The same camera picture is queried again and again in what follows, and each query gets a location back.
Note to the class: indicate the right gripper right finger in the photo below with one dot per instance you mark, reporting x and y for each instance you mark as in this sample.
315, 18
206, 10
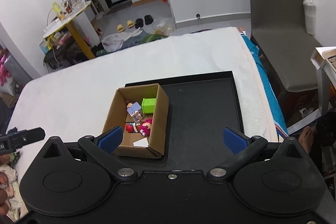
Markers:
235, 141

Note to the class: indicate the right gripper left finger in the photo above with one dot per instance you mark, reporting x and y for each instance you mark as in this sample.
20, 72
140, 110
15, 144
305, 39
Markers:
110, 140

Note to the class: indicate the red blue figurine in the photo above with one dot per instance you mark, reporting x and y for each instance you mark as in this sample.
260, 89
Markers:
131, 128

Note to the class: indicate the brown cardboard box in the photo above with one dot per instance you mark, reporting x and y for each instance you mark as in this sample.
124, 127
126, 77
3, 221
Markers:
118, 116

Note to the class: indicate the white charger plug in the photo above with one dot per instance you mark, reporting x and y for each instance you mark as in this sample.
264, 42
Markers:
141, 143

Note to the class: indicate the pink plastic toy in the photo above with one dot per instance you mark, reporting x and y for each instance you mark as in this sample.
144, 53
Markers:
145, 127

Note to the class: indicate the purple white toy box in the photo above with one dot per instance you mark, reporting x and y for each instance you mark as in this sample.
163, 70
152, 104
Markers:
135, 109

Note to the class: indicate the green plastic cube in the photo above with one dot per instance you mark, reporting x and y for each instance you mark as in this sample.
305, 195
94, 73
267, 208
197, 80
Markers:
148, 105

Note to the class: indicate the person's hand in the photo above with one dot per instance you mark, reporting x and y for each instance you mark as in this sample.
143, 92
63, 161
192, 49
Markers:
4, 180

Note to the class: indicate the black tray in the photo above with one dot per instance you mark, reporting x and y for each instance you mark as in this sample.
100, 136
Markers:
200, 108

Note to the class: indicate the person's foot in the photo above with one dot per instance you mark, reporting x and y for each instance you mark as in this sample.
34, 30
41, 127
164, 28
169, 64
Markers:
306, 138

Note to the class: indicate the white plastic bag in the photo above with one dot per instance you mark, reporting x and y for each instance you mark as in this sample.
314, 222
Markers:
114, 42

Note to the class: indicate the left yellow slipper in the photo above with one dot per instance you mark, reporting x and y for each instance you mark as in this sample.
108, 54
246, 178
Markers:
120, 28

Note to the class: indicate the yellow slipper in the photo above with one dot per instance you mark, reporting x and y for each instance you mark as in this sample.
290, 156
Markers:
120, 28
130, 24

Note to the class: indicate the grey chair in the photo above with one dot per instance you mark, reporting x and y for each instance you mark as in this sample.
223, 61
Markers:
278, 27

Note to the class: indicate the right yellow slipper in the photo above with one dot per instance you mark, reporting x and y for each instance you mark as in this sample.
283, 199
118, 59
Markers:
130, 24

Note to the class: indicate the left black slipper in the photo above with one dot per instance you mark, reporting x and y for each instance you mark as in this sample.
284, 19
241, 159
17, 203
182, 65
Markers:
138, 23

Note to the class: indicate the black slipper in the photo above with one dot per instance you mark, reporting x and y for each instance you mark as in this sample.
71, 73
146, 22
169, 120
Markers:
138, 23
148, 19

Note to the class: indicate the round white yellow table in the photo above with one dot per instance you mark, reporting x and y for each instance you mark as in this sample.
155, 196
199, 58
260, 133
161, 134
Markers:
68, 22

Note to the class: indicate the right black slipper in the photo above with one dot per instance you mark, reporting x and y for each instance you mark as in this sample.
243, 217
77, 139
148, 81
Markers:
148, 19

